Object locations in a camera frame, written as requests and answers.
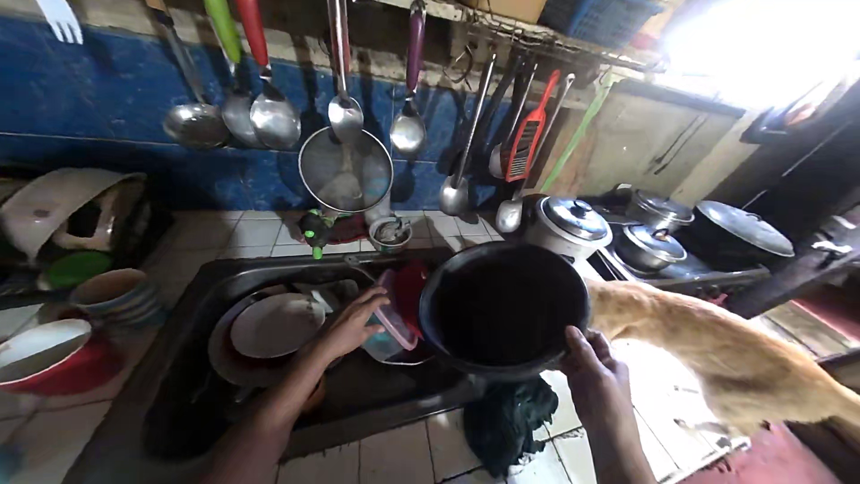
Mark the dark kitchen sink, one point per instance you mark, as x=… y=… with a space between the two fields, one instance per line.
x=376 y=410

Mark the person's left fingers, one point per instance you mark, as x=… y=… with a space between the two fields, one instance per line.
x=370 y=298

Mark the pale plastic dish rack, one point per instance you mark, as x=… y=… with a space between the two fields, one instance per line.
x=41 y=208

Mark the person's left thumb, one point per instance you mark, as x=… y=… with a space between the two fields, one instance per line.
x=373 y=330

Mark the black bottle with green caps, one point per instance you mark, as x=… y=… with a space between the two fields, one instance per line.
x=317 y=232

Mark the large plate with rim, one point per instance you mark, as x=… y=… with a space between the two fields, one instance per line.
x=223 y=350

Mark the round black pan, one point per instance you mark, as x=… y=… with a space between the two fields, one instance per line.
x=504 y=309

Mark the dark wet cloth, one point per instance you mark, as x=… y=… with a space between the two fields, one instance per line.
x=506 y=422

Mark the green plastic bowl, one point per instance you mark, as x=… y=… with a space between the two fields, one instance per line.
x=78 y=269

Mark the red grater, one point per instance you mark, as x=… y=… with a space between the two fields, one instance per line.
x=524 y=149

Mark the striped ceramic pot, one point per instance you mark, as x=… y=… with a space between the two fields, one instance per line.
x=122 y=300

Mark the tan short-haired animal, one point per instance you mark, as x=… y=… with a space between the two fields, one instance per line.
x=729 y=341

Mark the red plastic bowl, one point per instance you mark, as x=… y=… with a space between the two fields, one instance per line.
x=411 y=290

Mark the clear plastic container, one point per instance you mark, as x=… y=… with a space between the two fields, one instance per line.
x=384 y=347

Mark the long metal serving spoon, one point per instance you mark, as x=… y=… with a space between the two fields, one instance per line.
x=509 y=216

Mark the gas stove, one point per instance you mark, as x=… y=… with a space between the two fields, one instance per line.
x=705 y=269

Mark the small metal pot with lid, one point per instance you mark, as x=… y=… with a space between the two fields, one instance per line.
x=652 y=245

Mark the large dark pot metal lid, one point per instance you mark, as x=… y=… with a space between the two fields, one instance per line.
x=740 y=230

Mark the person's right thumb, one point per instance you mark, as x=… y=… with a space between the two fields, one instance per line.
x=578 y=343

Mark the pink rimmed plastic lid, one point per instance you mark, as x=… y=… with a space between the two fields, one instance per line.
x=396 y=321

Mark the person's right fingers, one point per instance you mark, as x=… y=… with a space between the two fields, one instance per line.
x=600 y=341

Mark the person's right hand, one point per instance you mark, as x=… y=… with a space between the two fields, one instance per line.
x=603 y=372

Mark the round metal-rimmed strainer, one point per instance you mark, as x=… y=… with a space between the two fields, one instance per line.
x=312 y=169

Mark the blue plastic basket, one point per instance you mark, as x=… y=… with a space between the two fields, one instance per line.
x=608 y=19

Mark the person's right forearm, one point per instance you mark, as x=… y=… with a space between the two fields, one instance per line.
x=619 y=445

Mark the white plastic fork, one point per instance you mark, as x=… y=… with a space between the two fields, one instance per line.
x=62 y=21

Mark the person's left hand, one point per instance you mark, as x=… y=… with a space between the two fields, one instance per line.
x=349 y=327

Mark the small bowl with scourer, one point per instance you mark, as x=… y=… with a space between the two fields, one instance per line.
x=391 y=234

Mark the wall shelf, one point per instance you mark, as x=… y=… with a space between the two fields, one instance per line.
x=510 y=31

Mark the red and white bowl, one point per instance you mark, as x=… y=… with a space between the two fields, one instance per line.
x=80 y=365

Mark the person's left forearm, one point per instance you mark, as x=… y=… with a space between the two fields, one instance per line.
x=276 y=408

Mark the rice cooker with metal lid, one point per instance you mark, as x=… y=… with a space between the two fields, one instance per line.
x=572 y=224

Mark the white oval plate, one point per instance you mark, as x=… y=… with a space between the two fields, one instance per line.
x=277 y=325

